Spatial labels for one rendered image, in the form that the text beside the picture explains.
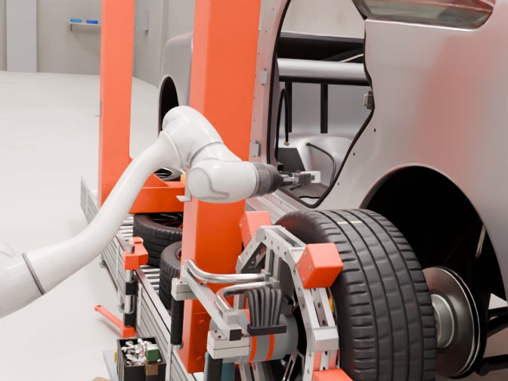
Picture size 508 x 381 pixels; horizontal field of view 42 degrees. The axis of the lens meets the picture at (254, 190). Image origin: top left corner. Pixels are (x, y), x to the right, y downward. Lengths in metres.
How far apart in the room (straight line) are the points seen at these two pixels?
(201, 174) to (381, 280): 0.51
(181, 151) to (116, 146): 2.39
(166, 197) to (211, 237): 2.00
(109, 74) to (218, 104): 1.93
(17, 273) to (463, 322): 1.19
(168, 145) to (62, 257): 0.36
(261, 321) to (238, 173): 0.35
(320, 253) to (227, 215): 0.61
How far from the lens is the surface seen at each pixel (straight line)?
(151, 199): 4.06
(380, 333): 1.59
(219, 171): 1.48
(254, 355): 1.75
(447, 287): 1.99
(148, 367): 2.14
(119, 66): 3.89
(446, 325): 1.98
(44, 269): 1.43
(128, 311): 3.49
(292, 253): 1.63
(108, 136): 3.92
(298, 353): 1.90
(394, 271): 1.65
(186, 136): 1.56
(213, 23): 1.98
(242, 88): 2.03
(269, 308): 1.55
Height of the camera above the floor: 1.63
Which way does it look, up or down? 13 degrees down
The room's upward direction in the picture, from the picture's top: 5 degrees clockwise
